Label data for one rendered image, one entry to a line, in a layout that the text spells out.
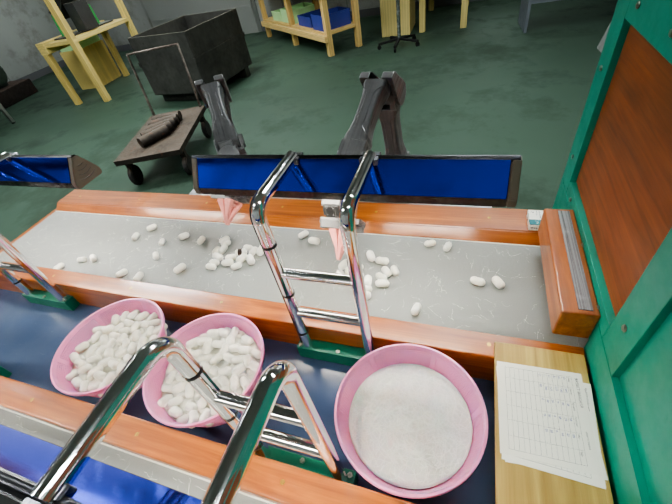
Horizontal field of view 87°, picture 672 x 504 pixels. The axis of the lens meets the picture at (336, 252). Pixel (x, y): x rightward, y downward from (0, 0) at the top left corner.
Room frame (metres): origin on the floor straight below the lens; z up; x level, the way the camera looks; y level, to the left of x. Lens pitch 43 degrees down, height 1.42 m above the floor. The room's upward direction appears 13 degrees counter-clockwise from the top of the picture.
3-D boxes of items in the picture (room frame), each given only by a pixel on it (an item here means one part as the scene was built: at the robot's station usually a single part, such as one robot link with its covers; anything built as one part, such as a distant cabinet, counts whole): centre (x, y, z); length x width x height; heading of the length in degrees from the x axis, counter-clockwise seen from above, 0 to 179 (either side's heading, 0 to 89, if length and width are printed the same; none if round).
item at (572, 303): (0.45, -0.45, 0.83); 0.30 x 0.06 x 0.07; 154
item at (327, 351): (0.52, 0.01, 0.90); 0.20 x 0.19 x 0.45; 64
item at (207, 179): (0.59, -0.03, 1.08); 0.62 x 0.08 x 0.07; 64
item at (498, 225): (1.02, 0.24, 0.67); 1.81 x 0.12 x 0.19; 64
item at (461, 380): (0.26, -0.06, 0.72); 0.27 x 0.27 x 0.10
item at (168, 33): (5.44, 1.23, 0.39); 1.14 x 0.97 x 0.79; 154
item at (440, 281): (0.83, 0.34, 0.73); 1.81 x 0.30 x 0.02; 64
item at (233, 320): (0.45, 0.33, 0.72); 0.27 x 0.27 x 0.10
